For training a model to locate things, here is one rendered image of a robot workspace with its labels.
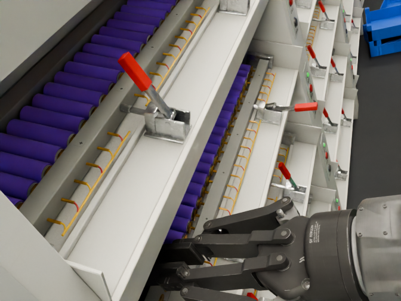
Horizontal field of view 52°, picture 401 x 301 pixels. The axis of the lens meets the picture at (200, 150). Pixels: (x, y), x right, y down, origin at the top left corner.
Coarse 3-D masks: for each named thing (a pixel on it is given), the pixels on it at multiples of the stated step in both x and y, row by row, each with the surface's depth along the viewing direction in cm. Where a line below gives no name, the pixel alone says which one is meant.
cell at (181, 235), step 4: (168, 232) 51; (172, 232) 51; (176, 232) 51; (180, 232) 51; (168, 236) 51; (172, 236) 51; (176, 236) 51; (180, 236) 51; (168, 240) 51; (172, 240) 51
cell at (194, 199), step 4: (184, 196) 55; (188, 196) 55; (192, 196) 55; (196, 196) 55; (184, 200) 55; (188, 200) 55; (192, 200) 55; (196, 200) 55; (184, 204) 55; (188, 204) 55; (192, 204) 55; (196, 204) 55
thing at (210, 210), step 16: (256, 80) 73; (256, 96) 70; (240, 112) 67; (240, 128) 64; (240, 144) 63; (224, 160) 60; (224, 176) 57; (224, 192) 57; (208, 208) 53; (224, 208) 55
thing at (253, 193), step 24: (264, 48) 79; (288, 48) 77; (288, 72) 79; (264, 96) 74; (288, 96) 74; (264, 144) 65; (216, 168) 62; (240, 168) 62; (264, 168) 62; (240, 192) 58; (264, 192) 58; (216, 264) 50
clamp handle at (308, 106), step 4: (296, 104) 67; (300, 104) 66; (304, 104) 66; (308, 104) 66; (312, 104) 65; (316, 104) 65; (272, 108) 68; (276, 108) 68; (280, 108) 68; (284, 108) 67; (288, 108) 67; (292, 108) 67; (296, 108) 66; (300, 108) 66; (304, 108) 66; (308, 108) 65; (312, 108) 65; (316, 108) 65
